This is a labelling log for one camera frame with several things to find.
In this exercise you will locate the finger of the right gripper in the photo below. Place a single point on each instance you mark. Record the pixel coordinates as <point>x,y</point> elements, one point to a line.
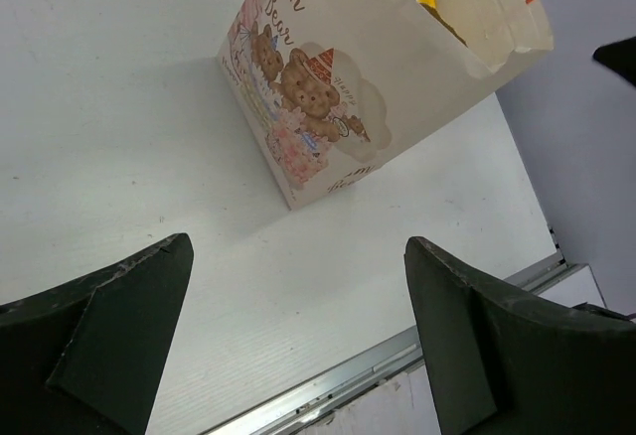
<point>619,57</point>

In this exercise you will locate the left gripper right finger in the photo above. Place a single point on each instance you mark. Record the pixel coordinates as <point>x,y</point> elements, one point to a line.
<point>501,360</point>

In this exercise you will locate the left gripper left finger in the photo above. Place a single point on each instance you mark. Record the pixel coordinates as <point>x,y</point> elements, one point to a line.
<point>87,356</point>

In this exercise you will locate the yellow chips bag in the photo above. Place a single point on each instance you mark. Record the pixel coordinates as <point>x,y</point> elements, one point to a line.
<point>435,14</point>

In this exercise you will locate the cream paper bag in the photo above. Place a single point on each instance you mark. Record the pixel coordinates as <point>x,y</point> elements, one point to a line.
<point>334,89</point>

